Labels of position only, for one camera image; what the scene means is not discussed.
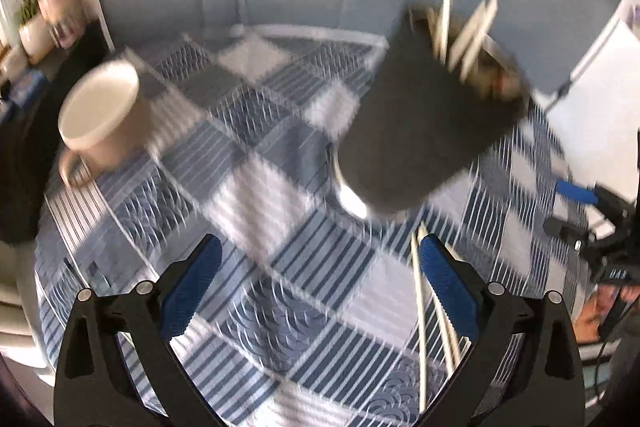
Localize person's hand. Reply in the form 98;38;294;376
573;284;639;345

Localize blue patterned tablecloth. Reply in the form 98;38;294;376
35;31;588;426

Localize pink jar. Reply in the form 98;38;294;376
38;0;88;49

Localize blue box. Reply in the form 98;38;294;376
10;68;50;110

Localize dark metal utensil cup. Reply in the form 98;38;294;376
331;8;529;221

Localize beige ceramic mug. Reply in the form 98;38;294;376
58;60;152;188

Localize white potted plant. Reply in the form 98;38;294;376
17;0;55;65

